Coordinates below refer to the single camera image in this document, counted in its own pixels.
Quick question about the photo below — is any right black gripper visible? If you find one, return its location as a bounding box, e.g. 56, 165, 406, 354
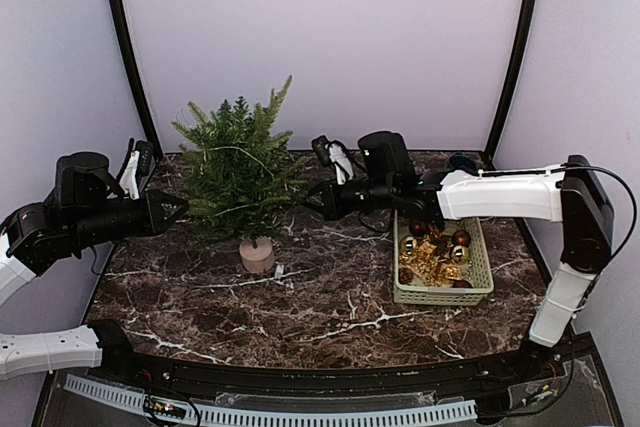
299, 176, 397, 220

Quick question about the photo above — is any small green christmas tree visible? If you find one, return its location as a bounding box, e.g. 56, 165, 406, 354
172, 76, 306, 240

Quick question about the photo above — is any pale green plastic basket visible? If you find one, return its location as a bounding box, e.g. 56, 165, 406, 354
393, 215, 494, 306

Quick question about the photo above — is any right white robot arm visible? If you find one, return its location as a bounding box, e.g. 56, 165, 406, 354
307, 131, 619, 381

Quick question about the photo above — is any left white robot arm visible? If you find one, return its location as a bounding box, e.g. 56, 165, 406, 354
1, 142, 189, 383

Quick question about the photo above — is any round wooden tree base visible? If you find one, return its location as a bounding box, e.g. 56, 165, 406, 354
239, 237, 275, 274

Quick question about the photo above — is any gold bauble left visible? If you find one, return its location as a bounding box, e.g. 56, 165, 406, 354
398, 236, 420, 257

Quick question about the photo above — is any gold bauble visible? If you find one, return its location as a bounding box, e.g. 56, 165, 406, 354
398, 236, 420, 257
450, 245, 470, 264

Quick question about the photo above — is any brown bauble back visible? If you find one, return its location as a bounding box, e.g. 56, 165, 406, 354
408, 219, 428, 237

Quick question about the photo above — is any brown bauble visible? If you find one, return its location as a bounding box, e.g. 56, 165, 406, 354
452, 279, 473, 288
451, 229, 471, 247
408, 219, 428, 237

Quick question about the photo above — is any brown pine cone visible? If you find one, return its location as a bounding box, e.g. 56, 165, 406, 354
398, 268, 414, 285

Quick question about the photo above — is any gold gift box ornament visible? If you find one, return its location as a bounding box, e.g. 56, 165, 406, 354
413, 242, 437, 268

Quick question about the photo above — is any dark blue mug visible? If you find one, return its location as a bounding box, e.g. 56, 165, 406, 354
448, 153, 478, 170

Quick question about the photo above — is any brown bauble right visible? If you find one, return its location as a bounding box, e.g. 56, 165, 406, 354
451, 229, 471, 247

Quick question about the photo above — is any gold bauble right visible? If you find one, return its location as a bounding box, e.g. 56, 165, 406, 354
450, 245, 470, 264

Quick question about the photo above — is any brown bauble front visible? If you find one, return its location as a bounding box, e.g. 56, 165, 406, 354
452, 279, 473, 288

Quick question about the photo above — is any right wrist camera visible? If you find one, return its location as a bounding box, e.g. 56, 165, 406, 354
311, 135, 354, 185

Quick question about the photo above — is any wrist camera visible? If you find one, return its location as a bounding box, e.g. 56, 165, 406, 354
311, 135, 354, 185
116, 138, 154, 200

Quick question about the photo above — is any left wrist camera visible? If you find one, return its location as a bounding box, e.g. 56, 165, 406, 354
116, 138, 154, 200

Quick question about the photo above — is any white cable duct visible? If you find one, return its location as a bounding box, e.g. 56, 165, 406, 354
64, 374, 478, 426

